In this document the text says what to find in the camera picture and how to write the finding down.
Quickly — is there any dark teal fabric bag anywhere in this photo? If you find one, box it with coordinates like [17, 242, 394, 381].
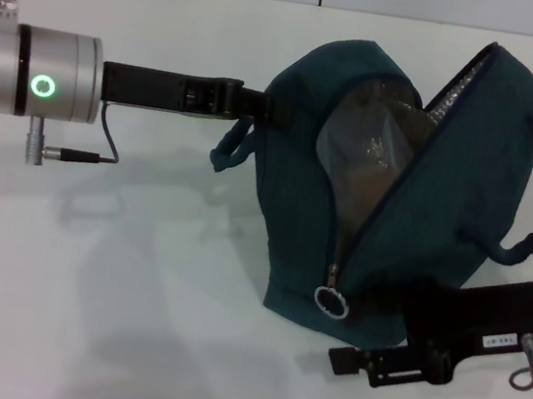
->
[186, 4, 533, 373]

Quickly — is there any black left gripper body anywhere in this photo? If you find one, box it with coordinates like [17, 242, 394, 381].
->
[97, 59, 246, 123]

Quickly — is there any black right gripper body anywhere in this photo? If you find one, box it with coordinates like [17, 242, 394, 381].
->
[388, 260, 533, 399]

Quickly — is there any silver zipper pull ring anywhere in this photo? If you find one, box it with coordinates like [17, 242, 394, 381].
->
[310, 260, 356, 322]

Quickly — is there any left arm grey plug cable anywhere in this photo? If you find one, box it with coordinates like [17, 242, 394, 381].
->
[22, 90, 128, 180]

